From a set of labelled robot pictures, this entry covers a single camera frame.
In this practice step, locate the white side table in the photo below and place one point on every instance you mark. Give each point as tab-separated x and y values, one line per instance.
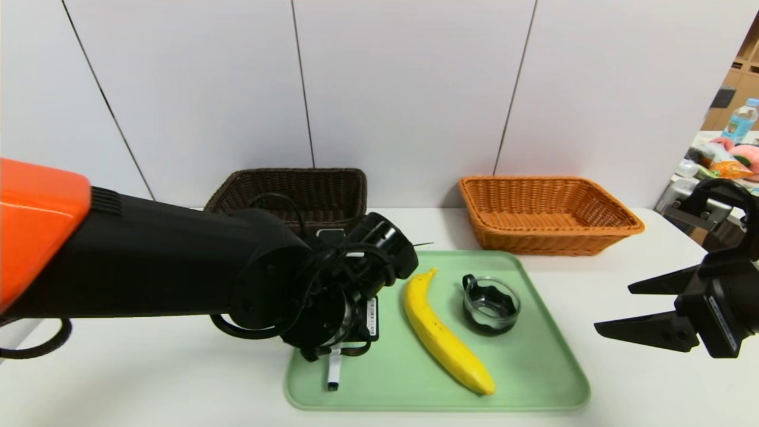
681	182

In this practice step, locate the orange snack packet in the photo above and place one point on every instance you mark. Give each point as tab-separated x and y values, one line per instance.
728	169

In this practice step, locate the white marker pen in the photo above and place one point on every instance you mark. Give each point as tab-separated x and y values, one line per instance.
334	373

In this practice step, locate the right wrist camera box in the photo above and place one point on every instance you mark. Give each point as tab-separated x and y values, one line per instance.
699	214

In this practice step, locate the green plastic tray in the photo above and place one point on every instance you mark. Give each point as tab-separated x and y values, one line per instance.
533	367

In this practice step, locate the dark brown wicker basket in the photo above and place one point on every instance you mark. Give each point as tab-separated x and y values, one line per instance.
332	190

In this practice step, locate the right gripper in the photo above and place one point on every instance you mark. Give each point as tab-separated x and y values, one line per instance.
720	320

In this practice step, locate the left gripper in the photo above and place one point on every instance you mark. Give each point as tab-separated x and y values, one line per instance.
370	318

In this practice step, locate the wooden shelf unit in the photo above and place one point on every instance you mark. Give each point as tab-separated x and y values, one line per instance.
744	77

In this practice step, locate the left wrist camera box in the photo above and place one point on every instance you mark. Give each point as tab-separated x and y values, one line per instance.
332	232

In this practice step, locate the orange wicker basket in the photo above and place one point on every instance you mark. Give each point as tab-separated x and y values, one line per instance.
533	243

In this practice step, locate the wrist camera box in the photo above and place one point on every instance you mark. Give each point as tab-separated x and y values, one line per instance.
332	232
699	214

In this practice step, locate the yellow banana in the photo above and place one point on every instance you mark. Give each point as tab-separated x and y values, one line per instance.
442	341

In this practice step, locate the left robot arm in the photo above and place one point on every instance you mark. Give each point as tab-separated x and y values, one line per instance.
148	255

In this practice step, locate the glass cup with black holder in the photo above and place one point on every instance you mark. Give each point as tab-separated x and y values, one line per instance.
491	324

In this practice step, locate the clear plastic water bottle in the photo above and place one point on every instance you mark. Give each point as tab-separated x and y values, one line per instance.
741	121

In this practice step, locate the pink plush toy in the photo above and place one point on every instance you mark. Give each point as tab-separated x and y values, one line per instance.
748	155

